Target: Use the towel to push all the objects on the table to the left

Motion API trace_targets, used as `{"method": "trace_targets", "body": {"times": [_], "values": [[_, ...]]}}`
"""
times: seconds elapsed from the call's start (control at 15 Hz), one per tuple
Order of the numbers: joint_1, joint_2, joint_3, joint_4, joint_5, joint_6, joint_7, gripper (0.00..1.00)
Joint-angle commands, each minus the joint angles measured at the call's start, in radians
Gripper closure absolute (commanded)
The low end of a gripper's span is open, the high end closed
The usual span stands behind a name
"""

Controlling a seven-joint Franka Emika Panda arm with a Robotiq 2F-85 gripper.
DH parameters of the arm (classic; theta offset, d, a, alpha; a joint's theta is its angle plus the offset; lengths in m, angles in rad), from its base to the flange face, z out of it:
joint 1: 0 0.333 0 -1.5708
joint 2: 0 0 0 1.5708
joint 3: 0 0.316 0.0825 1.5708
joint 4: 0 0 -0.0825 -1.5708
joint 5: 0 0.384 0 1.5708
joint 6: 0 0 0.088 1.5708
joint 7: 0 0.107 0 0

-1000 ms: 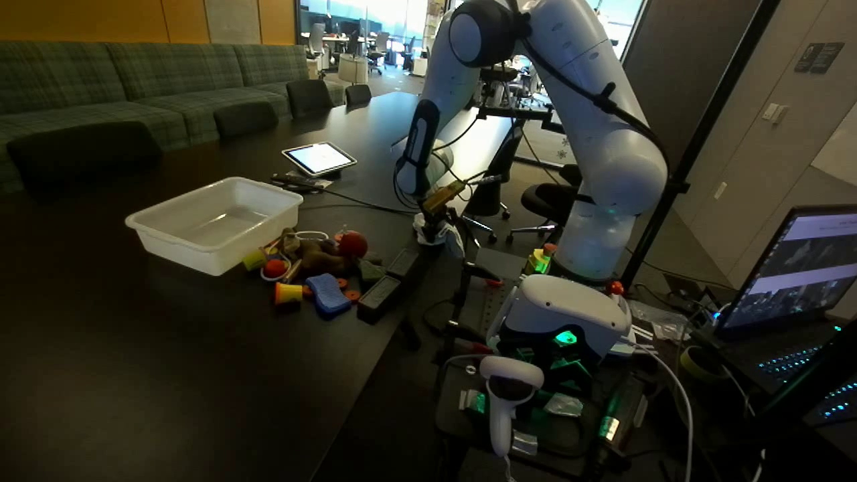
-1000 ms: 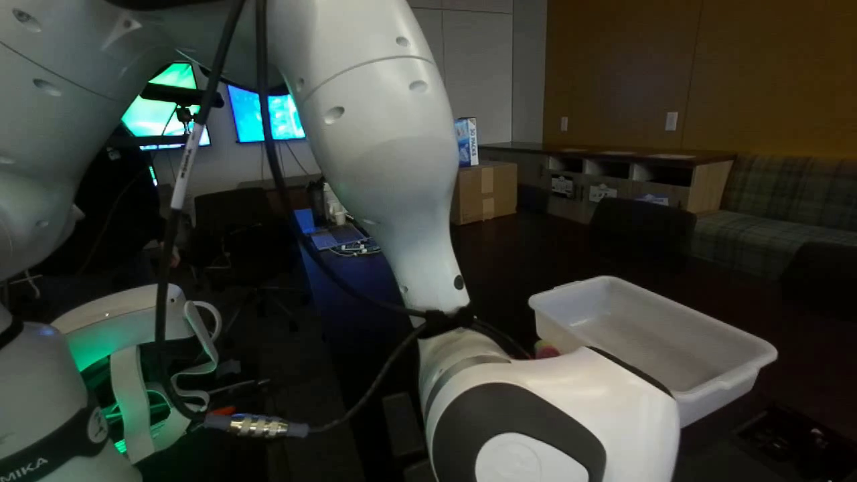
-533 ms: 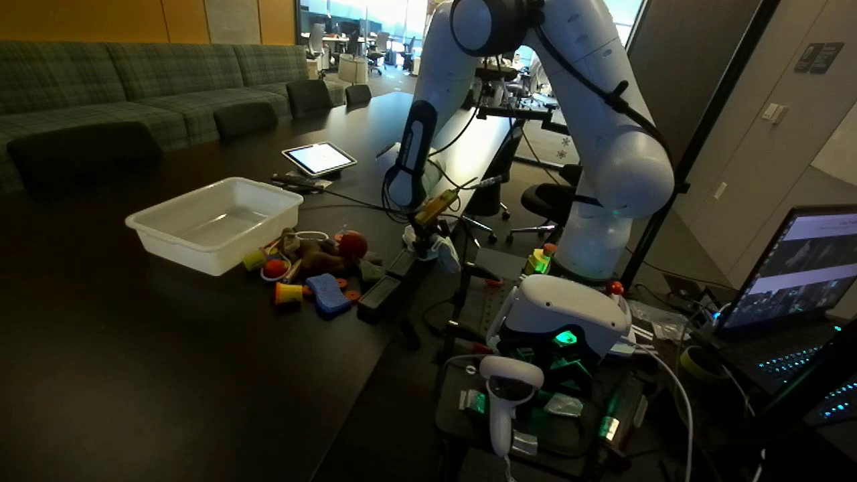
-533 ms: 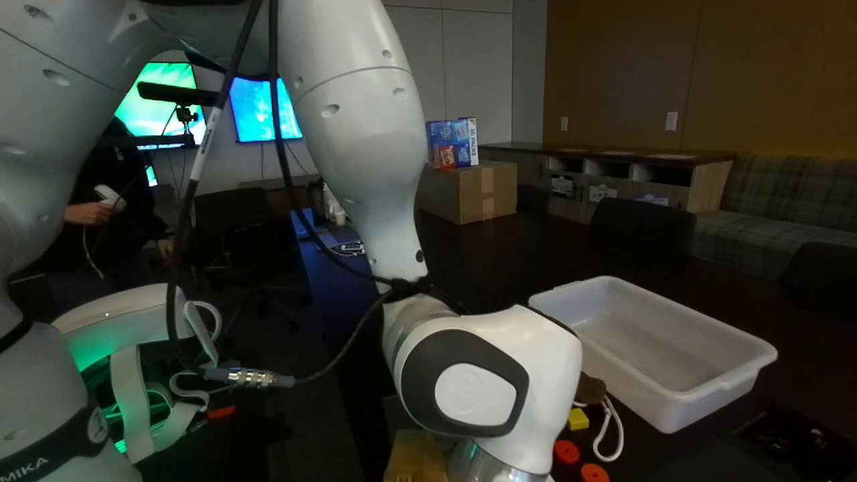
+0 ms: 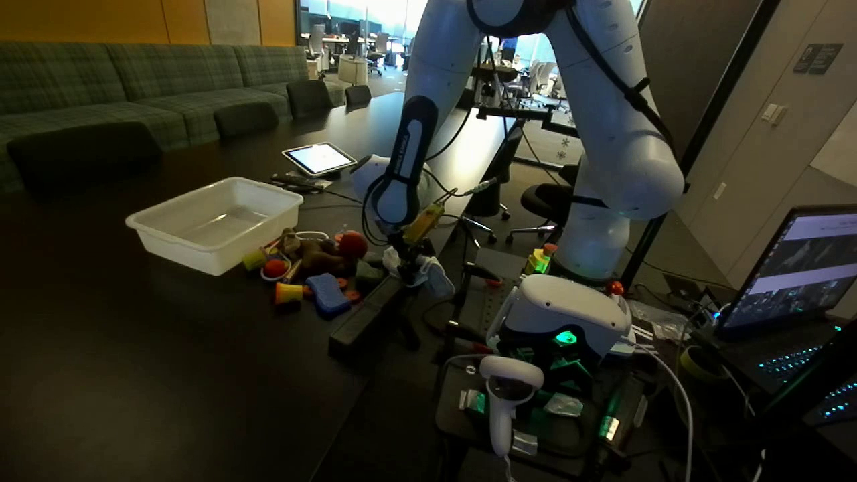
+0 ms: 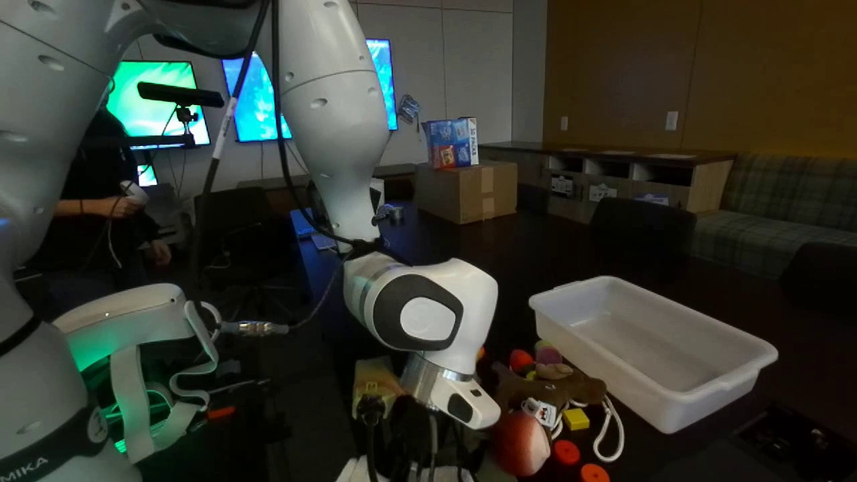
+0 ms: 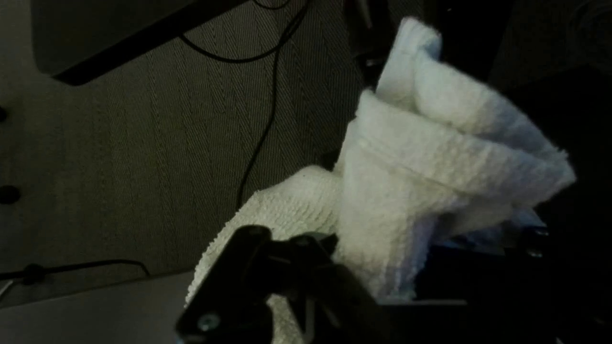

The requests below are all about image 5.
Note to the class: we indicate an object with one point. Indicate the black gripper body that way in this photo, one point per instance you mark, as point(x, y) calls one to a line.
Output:
point(402, 244)

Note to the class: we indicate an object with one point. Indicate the white towel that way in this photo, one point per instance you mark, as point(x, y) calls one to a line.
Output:
point(434, 279)

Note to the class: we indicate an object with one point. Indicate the dark green block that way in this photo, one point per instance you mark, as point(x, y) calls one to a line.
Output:
point(368, 269)

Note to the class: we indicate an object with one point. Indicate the red ball toy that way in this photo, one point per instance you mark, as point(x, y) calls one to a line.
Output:
point(352, 243)

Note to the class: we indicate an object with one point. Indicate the small red toy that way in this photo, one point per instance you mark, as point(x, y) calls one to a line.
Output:
point(349, 292)

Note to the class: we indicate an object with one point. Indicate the blue block toy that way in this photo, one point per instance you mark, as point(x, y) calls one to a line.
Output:
point(328, 295)

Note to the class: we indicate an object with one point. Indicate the brown plush toy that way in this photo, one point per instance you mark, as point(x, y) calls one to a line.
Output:
point(311, 256)

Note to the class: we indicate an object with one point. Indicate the yellow cylinder toy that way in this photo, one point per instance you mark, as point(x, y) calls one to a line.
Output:
point(288, 292)

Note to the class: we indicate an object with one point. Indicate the red round toy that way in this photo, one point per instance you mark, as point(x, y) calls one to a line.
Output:
point(274, 267)

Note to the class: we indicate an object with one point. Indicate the yellow green toy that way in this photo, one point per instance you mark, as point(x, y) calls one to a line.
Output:
point(252, 257)

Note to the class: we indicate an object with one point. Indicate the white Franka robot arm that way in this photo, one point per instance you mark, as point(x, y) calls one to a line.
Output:
point(624, 162)

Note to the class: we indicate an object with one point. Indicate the tablet with keyboard case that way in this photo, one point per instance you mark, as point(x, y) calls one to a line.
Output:
point(316, 158)

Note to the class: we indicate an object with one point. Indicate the green yellow bottle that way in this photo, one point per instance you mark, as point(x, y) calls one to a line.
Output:
point(538, 261)

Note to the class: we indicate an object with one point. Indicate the white VR controller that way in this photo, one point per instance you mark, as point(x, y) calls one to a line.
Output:
point(503, 383)

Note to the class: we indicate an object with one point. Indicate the black office chair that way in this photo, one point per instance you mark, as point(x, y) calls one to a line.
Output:
point(542, 202)

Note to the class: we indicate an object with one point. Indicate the white VR headset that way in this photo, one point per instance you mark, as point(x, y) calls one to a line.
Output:
point(562, 310)

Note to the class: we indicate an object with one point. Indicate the clear plastic bin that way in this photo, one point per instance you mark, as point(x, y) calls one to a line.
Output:
point(214, 223)

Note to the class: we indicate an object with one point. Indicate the green plaid sofa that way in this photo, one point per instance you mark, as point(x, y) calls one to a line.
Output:
point(90, 89)

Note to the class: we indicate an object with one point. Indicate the open laptop with lit keyboard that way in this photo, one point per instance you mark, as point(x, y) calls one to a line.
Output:
point(805, 269)

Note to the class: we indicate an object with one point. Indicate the white wall poster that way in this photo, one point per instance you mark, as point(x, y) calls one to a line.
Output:
point(232, 20)

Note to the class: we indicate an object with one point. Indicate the small white wall plate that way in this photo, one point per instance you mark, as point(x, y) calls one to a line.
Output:
point(718, 190)

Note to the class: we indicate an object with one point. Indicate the white wall switch plate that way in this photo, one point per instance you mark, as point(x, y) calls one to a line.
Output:
point(772, 113)

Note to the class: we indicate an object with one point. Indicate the white wall paper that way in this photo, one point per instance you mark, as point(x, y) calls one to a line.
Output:
point(841, 152)

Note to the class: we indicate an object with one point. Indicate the dark wall sign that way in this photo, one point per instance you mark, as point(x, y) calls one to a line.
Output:
point(818, 56)

